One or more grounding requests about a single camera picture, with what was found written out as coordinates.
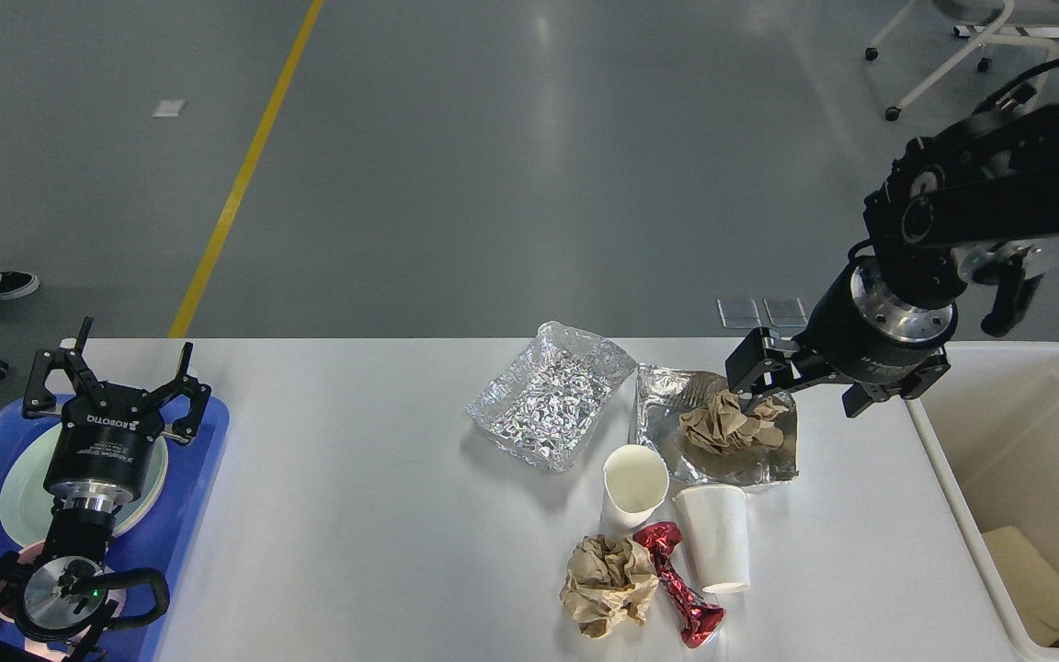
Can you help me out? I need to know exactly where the flat foil sheet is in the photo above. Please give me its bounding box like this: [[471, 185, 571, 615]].
[[631, 364, 798, 487]]

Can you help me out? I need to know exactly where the red foil wrapper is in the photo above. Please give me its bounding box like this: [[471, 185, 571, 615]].
[[631, 520, 726, 649]]

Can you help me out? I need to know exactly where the brown paper bag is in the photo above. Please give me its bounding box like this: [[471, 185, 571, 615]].
[[983, 525, 1059, 648]]

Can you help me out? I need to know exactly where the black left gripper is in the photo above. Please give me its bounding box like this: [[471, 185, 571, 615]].
[[21, 316, 212, 505]]

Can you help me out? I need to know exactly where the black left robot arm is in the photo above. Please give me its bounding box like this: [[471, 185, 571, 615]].
[[0, 317, 211, 661]]

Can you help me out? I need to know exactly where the brown paper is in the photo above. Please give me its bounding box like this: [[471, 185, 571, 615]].
[[679, 391, 791, 457]]

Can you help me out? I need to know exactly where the crumpled brown paper ball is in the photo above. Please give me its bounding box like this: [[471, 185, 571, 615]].
[[559, 535, 659, 640]]

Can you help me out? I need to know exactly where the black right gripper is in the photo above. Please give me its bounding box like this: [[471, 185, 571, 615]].
[[724, 258, 958, 418]]

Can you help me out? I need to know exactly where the pink ribbed mug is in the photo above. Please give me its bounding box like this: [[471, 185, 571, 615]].
[[0, 542, 127, 661]]

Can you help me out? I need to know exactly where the crumpled foil tray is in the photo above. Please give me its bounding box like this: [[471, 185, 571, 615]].
[[465, 320, 636, 473]]

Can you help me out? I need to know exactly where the beige plastic bin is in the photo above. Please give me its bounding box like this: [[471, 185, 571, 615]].
[[907, 342, 1059, 661]]

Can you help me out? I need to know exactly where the mint green plate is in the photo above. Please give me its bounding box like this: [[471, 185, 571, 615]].
[[0, 427, 169, 545]]

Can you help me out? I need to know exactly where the white paper cup inverted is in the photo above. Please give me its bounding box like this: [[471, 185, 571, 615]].
[[674, 485, 751, 595]]

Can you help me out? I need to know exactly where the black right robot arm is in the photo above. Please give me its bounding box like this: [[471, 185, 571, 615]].
[[724, 58, 1059, 418]]

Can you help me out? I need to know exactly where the white paper cup upright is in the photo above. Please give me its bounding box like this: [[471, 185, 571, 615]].
[[602, 444, 671, 531]]

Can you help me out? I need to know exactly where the blue plastic tray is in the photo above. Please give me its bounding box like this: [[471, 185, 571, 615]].
[[0, 401, 230, 661]]

